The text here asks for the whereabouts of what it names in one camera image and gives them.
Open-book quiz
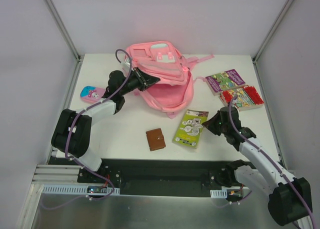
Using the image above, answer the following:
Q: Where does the green comic paperback book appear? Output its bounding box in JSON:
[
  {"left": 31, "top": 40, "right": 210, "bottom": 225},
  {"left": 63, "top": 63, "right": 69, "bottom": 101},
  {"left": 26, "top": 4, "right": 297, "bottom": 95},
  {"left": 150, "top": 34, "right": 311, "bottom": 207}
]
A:
[{"left": 172, "top": 109, "right": 209, "bottom": 149}]

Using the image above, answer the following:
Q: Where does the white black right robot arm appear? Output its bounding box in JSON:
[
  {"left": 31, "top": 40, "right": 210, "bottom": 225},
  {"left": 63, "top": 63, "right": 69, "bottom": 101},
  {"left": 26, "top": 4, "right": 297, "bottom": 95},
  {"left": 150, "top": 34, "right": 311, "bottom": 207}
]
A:
[{"left": 202, "top": 105, "right": 317, "bottom": 229}]

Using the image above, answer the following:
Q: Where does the aluminium frame rail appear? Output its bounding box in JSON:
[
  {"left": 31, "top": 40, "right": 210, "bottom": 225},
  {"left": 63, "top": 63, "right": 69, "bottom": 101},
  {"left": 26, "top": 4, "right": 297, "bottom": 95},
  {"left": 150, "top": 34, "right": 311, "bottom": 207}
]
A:
[{"left": 37, "top": 0, "right": 84, "bottom": 62}]

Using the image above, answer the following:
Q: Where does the brown leather wallet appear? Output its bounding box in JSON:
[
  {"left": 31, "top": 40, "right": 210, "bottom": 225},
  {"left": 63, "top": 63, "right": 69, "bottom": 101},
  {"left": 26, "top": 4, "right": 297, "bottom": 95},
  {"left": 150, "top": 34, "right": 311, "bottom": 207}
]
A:
[{"left": 146, "top": 128, "right": 166, "bottom": 152}]

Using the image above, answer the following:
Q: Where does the purple treehouse paperback book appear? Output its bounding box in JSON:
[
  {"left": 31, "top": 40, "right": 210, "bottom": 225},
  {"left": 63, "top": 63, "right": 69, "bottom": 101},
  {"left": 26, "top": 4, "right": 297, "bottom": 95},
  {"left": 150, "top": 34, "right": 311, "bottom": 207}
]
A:
[{"left": 205, "top": 69, "right": 246, "bottom": 96}]

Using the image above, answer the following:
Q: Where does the pink student backpack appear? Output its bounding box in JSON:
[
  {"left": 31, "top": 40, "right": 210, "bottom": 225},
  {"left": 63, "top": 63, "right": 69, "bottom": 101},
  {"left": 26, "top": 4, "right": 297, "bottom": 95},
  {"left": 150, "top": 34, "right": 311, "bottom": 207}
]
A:
[{"left": 125, "top": 41, "right": 214, "bottom": 119}]

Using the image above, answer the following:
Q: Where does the white slotted cable duct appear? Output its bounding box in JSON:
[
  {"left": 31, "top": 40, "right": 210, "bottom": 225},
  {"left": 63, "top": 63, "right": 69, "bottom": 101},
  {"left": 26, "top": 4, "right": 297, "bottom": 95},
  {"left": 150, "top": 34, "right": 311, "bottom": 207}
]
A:
[{"left": 42, "top": 185, "right": 121, "bottom": 196}]

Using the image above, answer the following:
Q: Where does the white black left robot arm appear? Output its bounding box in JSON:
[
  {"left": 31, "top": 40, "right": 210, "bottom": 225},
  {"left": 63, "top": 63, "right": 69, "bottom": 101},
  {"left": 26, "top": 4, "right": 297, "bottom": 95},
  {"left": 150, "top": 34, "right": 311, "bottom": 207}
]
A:
[{"left": 51, "top": 67, "right": 160, "bottom": 184}]

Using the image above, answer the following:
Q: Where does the red treehouse paperback book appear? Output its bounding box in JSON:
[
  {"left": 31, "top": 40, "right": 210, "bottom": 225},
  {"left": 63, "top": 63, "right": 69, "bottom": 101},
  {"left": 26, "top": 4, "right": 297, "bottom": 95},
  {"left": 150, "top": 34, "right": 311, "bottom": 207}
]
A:
[{"left": 219, "top": 85, "right": 265, "bottom": 111}]

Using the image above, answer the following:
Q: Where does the pink cartoon pencil case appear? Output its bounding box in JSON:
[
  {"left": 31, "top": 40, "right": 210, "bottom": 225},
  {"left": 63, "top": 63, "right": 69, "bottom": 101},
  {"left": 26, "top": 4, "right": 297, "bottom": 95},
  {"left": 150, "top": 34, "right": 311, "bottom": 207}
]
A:
[{"left": 80, "top": 86, "right": 106, "bottom": 104}]

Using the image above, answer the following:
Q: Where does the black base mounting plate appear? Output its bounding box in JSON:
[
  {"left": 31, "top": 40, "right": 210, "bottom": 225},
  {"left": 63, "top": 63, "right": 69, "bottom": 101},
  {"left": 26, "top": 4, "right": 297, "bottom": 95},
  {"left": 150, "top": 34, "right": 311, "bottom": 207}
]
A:
[{"left": 47, "top": 155, "right": 287, "bottom": 198}]

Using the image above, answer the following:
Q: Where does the small white cable duct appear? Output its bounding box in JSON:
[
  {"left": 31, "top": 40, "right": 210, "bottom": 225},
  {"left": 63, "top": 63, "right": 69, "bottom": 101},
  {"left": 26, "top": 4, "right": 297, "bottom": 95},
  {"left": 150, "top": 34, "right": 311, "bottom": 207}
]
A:
[{"left": 210, "top": 188, "right": 228, "bottom": 199}]

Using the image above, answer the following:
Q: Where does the right aluminium frame post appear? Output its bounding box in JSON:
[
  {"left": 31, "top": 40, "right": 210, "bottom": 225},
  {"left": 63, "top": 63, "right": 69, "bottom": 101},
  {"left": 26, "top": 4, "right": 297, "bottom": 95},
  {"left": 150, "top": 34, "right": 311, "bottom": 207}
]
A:
[{"left": 251, "top": 0, "right": 302, "bottom": 63}]

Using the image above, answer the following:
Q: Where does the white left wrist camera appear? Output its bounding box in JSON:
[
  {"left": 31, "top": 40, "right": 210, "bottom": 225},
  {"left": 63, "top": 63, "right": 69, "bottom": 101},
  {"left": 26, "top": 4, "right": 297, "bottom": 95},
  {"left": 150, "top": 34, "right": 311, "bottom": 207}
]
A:
[{"left": 120, "top": 57, "right": 131, "bottom": 71}]

